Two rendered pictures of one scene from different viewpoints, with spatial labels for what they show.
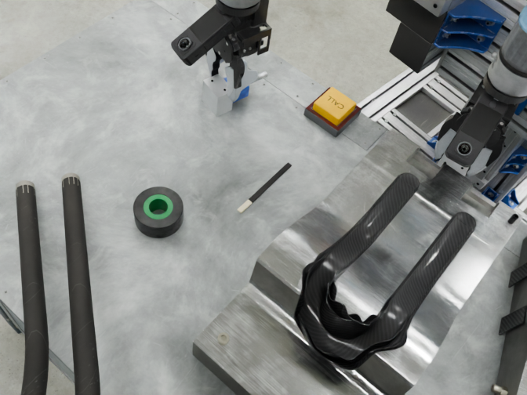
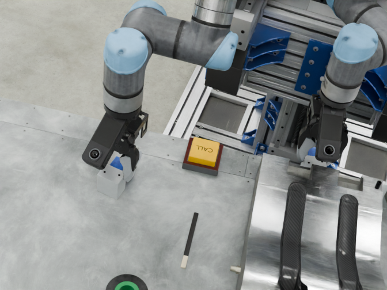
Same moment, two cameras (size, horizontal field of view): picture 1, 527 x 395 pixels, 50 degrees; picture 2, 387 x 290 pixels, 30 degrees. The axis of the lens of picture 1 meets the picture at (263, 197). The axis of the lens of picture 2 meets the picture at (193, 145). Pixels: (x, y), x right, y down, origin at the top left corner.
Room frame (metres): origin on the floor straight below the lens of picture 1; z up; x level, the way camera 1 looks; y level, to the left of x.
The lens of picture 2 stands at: (-0.19, 0.40, 2.03)
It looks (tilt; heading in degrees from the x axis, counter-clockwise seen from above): 48 degrees down; 333
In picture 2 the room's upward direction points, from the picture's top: 10 degrees clockwise
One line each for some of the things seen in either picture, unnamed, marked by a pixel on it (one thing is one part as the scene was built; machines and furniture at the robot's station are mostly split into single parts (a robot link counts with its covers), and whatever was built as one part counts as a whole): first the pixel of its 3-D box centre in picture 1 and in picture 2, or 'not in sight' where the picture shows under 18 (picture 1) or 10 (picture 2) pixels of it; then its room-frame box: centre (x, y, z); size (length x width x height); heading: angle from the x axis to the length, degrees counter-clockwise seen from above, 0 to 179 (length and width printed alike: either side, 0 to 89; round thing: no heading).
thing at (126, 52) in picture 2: not in sight; (125, 61); (0.74, 0.10, 1.14); 0.09 x 0.08 x 0.11; 147
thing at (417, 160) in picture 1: (422, 168); (298, 174); (0.62, -0.26, 0.87); 0.05 x 0.05 x 0.04; 60
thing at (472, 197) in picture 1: (476, 205); (348, 186); (0.56, -0.35, 0.87); 0.05 x 0.05 x 0.04; 60
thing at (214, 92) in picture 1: (238, 85); (122, 166); (0.76, 0.09, 0.83); 0.13 x 0.05 x 0.05; 136
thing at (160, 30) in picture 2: not in sight; (150, 31); (0.82, 0.03, 1.14); 0.11 x 0.11 x 0.08; 57
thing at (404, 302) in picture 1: (391, 259); (322, 250); (0.40, -0.20, 0.92); 0.35 x 0.16 x 0.09; 150
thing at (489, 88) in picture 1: (493, 104); (329, 109); (0.68, -0.33, 0.99); 0.09 x 0.08 x 0.12; 158
